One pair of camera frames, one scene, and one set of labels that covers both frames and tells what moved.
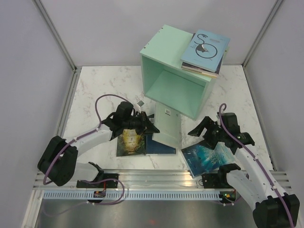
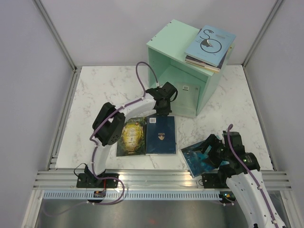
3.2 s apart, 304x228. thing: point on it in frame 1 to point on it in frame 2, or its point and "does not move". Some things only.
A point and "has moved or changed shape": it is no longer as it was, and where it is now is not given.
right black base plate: x=215 y=180 does not move
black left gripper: x=147 y=127 to x=165 y=112
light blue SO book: x=206 y=51 has moved or changed shape
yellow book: x=200 y=71 to x=212 y=68
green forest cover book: x=129 y=143 does not move
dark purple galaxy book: x=217 y=70 to x=220 y=65
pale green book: x=168 y=123 to x=185 y=104
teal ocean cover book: x=200 y=160 does not move
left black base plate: x=109 y=184 does not move
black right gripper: x=207 y=122 to x=213 y=141
